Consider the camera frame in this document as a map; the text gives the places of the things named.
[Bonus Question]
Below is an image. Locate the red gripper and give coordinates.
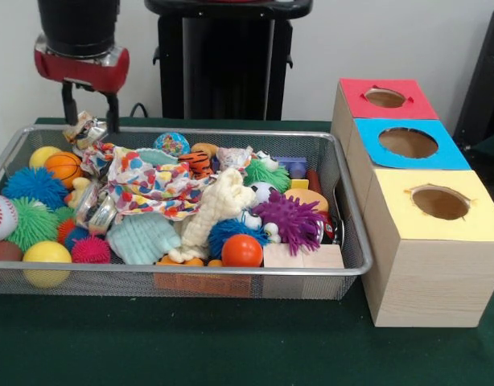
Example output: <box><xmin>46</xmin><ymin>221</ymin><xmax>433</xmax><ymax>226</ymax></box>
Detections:
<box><xmin>33</xmin><ymin>48</ymin><xmax>130</xmax><ymax>133</ymax></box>

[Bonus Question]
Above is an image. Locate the crushed patterned metal can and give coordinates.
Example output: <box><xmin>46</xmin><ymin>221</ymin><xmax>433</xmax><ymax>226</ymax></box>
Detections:
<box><xmin>62</xmin><ymin>111</ymin><xmax>109</xmax><ymax>150</ymax></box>

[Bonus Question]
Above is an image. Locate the shallow mesh bin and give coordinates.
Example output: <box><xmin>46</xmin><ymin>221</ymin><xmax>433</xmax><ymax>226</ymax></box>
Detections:
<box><xmin>0</xmin><ymin>123</ymin><xmax>373</xmax><ymax>302</ymax></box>

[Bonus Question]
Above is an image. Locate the wooden box with three holes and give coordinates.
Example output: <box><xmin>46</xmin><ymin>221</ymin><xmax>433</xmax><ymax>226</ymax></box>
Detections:
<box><xmin>330</xmin><ymin>77</ymin><xmax>494</xmax><ymax>329</ymax></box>

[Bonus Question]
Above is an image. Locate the yellow ball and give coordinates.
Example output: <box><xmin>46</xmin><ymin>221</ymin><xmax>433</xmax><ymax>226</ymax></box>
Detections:
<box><xmin>28</xmin><ymin>146</ymin><xmax>63</xmax><ymax>170</ymax></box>

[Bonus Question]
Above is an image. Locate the globe print ball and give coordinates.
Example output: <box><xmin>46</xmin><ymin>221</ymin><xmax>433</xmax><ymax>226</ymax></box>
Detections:
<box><xmin>153</xmin><ymin>132</ymin><xmax>191</xmax><ymax>158</ymax></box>

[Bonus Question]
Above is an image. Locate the colourful dotted cloth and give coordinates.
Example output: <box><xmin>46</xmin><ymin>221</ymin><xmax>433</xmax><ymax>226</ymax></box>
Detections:
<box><xmin>81</xmin><ymin>140</ymin><xmax>216</xmax><ymax>222</ymax></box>

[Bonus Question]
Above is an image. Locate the white baseball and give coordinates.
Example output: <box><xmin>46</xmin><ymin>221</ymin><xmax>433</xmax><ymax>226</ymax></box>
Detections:
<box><xmin>0</xmin><ymin>195</ymin><xmax>19</xmax><ymax>243</ymax></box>

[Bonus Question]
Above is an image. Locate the mint green cloth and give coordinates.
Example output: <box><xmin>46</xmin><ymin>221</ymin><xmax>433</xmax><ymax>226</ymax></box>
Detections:
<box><xmin>105</xmin><ymin>219</ymin><xmax>183</xmax><ymax>265</ymax></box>

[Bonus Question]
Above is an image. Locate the blue spiky ball with eyes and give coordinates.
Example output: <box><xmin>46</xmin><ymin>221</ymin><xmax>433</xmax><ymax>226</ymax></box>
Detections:
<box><xmin>208</xmin><ymin>212</ymin><xmax>282</xmax><ymax>261</ymax></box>

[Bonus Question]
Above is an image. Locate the green spiky ball with eyes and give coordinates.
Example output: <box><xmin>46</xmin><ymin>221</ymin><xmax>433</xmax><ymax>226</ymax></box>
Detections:
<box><xmin>243</xmin><ymin>151</ymin><xmax>292</xmax><ymax>193</ymax></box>

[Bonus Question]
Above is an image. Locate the small soccer ball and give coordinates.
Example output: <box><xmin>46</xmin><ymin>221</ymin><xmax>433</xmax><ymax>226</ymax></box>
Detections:
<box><xmin>249</xmin><ymin>182</ymin><xmax>274</xmax><ymax>204</ymax></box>

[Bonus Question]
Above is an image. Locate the smooth orange ball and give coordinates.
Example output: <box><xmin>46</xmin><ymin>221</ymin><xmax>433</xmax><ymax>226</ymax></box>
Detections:
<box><xmin>221</xmin><ymin>233</ymin><xmax>264</xmax><ymax>269</ymax></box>

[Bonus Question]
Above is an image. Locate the purple spiky ball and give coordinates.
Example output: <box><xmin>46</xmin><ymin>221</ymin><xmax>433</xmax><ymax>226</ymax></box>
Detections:
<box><xmin>253</xmin><ymin>189</ymin><xmax>327</xmax><ymax>257</ymax></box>

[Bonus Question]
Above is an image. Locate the dark green table cloth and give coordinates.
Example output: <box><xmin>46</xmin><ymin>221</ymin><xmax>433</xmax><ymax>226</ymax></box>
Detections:
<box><xmin>0</xmin><ymin>116</ymin><xmax>494</xmax><ymax>386</ymax></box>

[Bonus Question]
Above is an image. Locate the black upright stand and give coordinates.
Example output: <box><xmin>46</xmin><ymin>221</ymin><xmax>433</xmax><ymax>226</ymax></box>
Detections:
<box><xmin>451</xmin><ymin>6</ymin><xmax>494</xmax><ymax>142</ymax></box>

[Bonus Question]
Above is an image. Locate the green covered side table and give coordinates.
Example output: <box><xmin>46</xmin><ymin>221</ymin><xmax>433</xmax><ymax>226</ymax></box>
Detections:
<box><xmin>466</xmin><ymin>129</ymin><xmax>494</xmax><ymax>170</ymax></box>

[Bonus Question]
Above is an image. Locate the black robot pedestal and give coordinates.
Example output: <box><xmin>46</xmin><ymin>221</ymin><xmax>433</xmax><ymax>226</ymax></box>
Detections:
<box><xmin>144</xmin><ymin>0</ymin><xmax>315</xmax><ymax>121</ymax></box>

